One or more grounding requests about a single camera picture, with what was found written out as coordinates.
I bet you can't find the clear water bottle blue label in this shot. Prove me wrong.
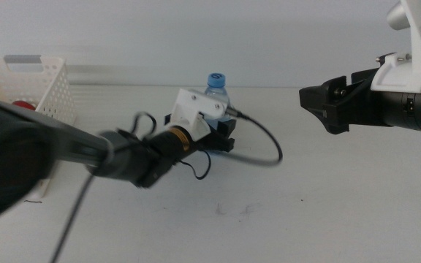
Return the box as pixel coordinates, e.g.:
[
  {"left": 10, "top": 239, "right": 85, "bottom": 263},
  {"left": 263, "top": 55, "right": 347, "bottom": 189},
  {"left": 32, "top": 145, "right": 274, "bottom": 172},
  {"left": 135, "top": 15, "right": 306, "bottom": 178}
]
[{"left": 203, "top": 72, "right": 232, "bottom": 154}]

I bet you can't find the red soda can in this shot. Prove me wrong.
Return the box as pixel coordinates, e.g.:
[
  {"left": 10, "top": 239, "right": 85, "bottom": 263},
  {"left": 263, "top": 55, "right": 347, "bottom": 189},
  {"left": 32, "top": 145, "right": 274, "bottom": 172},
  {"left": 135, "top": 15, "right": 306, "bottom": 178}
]
[{"left": 12, "top": 100, "right": 37, "bottom": 112}]

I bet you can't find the white perforated plastic basket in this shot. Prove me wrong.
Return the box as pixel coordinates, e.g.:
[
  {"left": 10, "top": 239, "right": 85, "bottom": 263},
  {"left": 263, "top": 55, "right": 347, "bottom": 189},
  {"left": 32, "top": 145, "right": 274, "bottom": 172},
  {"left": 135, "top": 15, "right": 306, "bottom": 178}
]
[{"left": 0, "top": 54, "right": 77, "bottom": 200}]

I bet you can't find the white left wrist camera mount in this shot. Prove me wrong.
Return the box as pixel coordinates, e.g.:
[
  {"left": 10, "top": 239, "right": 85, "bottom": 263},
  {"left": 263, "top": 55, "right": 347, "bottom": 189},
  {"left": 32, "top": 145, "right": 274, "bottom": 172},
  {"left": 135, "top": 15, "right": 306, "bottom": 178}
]
[{"left": 169, "top": 87, "right": 230, "bottom": 142}]

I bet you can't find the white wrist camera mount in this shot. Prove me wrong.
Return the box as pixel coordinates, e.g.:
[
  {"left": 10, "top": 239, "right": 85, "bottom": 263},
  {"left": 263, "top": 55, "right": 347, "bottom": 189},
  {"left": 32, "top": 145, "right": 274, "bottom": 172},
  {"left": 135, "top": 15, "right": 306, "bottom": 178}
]
[
  {"left": 370, "top": 0, "right": 421, "bottom": 94},
  {"left": 169, "top": 87, "right": 230, "bottom": 142}
]

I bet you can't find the thin black cable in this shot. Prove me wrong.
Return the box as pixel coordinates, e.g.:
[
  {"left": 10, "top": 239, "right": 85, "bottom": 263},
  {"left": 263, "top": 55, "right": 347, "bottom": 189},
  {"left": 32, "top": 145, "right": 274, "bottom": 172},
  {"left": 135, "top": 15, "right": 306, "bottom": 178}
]
[
  {"left": 175, "top": 148, "right": 213, "bottom": 181},
  {"left": 48, "top": 138, "right": 115, "bottom": 263}
]

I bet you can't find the thick black camera cable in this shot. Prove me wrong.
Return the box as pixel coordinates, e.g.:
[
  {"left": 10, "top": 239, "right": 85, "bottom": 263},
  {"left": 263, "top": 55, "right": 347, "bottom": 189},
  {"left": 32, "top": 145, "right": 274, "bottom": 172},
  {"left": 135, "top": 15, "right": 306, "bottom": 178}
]
[{"left": 195, "top": 107, "right": 284, "bottom": 167}]

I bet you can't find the grey wall cable trunking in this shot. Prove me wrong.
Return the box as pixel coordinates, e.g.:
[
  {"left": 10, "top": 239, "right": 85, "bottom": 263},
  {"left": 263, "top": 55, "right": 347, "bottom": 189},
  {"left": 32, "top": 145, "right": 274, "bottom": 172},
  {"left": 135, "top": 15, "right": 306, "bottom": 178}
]
[{"left": 66, "top": 64, "right": 211, "bottom": 87}]

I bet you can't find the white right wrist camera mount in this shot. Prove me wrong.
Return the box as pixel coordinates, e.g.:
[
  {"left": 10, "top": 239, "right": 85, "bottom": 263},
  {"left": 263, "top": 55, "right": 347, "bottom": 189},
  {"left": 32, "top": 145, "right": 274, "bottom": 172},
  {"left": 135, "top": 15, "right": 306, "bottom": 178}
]
[{"left": 370, "top": 0, "right": 421, "bottom": 94}]

